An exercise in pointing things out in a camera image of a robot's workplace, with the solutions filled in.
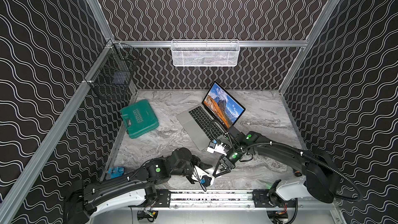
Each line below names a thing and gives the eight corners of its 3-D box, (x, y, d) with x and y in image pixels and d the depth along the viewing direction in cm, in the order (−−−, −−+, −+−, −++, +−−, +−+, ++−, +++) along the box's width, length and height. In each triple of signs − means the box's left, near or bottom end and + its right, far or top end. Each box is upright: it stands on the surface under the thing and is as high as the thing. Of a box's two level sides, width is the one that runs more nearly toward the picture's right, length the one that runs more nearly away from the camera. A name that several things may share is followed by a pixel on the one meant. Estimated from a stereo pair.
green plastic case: (132, 141, 96) (128, 136, 91) (121, 114, 109) (118, 109, 104) (161, 126, 103) (160, 121, 98) (149, 103, 115) (146, 97, 111)
